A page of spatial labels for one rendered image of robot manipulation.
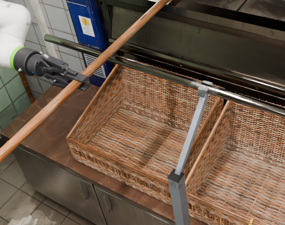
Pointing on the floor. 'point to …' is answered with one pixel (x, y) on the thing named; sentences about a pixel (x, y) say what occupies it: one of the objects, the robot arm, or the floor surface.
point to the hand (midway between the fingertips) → (78, 81)
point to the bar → (182, 80)
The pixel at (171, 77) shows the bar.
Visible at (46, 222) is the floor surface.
